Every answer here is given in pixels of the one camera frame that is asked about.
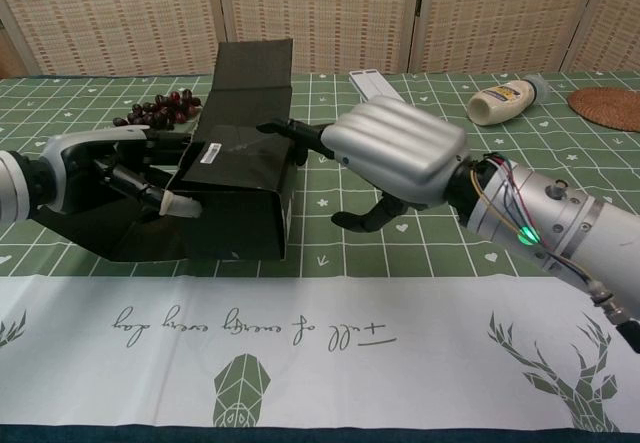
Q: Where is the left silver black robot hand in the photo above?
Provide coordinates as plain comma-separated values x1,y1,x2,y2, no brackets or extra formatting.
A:
29,125,204,219

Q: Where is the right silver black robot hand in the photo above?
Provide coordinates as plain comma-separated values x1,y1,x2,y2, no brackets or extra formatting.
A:
255,95,471,237

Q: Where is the black foldable cardboard box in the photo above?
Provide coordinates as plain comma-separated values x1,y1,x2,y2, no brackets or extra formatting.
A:
29,37,296,263

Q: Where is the white folding stand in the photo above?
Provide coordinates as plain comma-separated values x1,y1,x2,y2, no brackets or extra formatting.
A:
348,68,409,109

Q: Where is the dark red grape bunch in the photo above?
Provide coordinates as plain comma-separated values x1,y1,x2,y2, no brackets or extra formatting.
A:
112,90,205,132

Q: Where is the green grid deer tablecloth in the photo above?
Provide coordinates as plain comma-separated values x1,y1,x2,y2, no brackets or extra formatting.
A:
0,70,640,443

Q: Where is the cream mayonnaise squeeze bottle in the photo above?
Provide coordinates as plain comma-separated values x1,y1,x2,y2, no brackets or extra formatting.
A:
467,75,551,127

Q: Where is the woven bamboo folding screen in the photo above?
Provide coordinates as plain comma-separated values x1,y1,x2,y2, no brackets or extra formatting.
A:
0,0,640,78

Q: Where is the round brown woven coaster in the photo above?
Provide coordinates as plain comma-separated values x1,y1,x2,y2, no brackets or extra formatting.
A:
566,87,640,134

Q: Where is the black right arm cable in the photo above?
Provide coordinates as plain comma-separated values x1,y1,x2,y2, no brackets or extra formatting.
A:
592,290,640,357

